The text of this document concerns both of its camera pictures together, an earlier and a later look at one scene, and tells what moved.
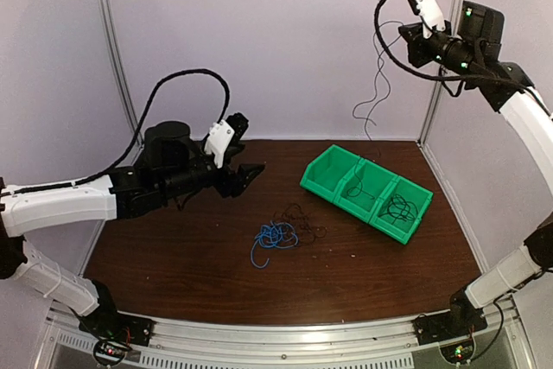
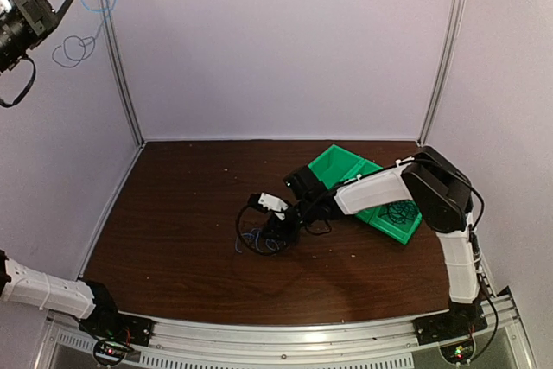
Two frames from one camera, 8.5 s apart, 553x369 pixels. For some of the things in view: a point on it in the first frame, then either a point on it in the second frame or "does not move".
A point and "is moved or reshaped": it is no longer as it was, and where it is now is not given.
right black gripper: (418, 57) -> (275, 224)
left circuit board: (108, 353) does not move
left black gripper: (234, 182) -> (41, 14)
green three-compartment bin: (392, 203) does not move
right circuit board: (459, 353) does not move
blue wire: (276, 235) is moved or reshaped
